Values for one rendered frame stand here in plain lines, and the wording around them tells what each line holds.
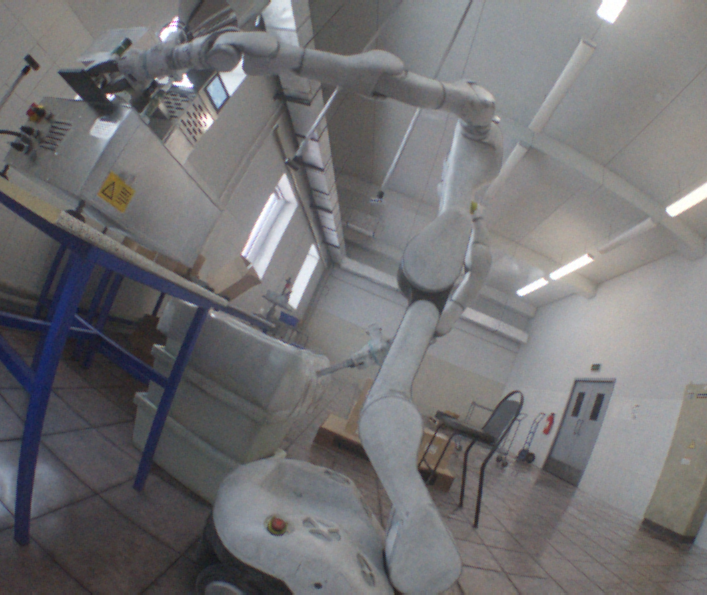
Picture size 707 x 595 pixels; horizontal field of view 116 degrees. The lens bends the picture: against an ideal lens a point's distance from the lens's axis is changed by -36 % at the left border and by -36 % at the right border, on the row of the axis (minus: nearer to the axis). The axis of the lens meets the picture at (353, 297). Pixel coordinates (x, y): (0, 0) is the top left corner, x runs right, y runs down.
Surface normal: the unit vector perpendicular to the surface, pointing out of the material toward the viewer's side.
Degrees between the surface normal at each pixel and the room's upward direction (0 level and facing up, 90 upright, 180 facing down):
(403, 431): 90
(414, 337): 90
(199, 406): 96
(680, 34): 180
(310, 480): 74
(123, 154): 90
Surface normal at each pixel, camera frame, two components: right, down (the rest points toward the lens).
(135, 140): 0.92, 0.38
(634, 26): -0.39, 0.91
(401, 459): -0.04, -0.20
